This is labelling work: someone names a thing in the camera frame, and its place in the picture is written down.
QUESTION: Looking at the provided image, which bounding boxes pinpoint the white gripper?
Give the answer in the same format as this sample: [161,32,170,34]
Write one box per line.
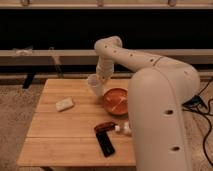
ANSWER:
[96,65,114,84]

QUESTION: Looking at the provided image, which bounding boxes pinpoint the white ceramic cup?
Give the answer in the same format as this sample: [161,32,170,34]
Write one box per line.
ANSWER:
[87,74,104,97]

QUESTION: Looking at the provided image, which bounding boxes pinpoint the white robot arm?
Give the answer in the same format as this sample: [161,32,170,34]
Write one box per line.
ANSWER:
[94,36,200,171]

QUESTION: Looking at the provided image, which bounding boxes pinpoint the orange ceramic bowl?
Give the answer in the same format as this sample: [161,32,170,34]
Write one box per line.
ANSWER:
[103,88,128,116]

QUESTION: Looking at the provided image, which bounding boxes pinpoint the white sponge block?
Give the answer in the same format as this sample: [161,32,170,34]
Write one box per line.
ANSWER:
[55,97,74,112]

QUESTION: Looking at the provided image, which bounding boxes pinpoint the wooden table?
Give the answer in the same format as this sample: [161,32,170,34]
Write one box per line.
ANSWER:
[17,79,135,167]

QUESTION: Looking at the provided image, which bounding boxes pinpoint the black rectangular remote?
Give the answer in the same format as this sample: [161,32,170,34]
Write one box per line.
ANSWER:
[96,131,115,157]

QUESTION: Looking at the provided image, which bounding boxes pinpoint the black bench leg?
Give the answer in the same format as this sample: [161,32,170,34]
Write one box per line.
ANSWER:
[22,72,36,89]

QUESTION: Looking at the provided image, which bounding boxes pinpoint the black cables on floor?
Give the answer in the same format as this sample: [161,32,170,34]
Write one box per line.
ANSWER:
[181,77,213,168]

